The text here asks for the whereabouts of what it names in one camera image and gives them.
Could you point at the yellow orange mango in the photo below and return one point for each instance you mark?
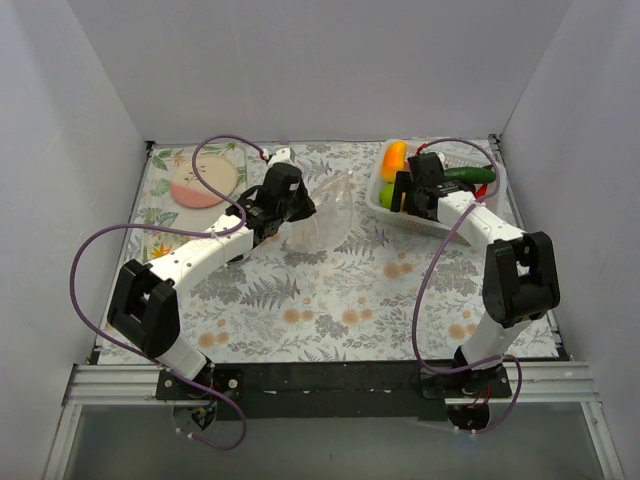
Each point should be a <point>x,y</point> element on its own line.
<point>394,160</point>

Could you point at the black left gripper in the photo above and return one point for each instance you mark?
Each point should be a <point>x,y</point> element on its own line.
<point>301,201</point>

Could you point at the leaf pattern tray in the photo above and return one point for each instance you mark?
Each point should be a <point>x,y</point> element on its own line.
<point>155,206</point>

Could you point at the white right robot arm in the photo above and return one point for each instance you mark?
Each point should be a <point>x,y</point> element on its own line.
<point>520,282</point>

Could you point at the floral small bowl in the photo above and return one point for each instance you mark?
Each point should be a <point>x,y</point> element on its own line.
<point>157,246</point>

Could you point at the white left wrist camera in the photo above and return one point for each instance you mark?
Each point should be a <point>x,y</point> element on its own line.
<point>284,155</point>

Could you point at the green cucumber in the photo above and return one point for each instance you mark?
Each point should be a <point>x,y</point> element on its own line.
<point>471,175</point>

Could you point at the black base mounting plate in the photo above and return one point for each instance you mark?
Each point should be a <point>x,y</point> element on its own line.
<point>369,389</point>

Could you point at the clear zip top bag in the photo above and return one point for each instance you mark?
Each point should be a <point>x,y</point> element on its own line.
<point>330,225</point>

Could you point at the orange carrot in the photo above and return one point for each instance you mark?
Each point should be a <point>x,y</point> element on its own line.
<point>481,192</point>

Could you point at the floral table mat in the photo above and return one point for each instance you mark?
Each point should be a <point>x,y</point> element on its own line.
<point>387,293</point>

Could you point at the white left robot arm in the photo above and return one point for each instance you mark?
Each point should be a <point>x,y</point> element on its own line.
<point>145,304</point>

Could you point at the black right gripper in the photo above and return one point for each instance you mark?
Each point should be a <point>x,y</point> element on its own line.
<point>405,189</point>

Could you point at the pink white round plate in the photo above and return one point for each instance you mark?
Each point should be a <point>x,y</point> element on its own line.
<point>187,190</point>

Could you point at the green apple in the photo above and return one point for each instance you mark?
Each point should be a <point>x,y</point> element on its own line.
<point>386,196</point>

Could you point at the aluminium frame rail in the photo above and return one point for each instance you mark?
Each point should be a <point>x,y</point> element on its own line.
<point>543,382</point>

